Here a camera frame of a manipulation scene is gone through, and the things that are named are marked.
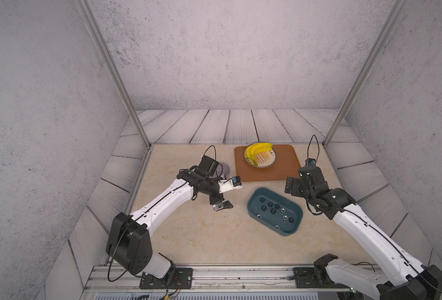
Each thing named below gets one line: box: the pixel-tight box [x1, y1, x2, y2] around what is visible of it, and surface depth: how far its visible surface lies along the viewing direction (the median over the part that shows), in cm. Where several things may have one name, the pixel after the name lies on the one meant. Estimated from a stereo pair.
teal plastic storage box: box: [247, 187, 304, 237], surface depth 93 cm
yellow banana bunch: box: [245, 142, 273, 167], surface depth 113 cm
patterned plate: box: [243, 145, 277, 168], surface depth 114 cm
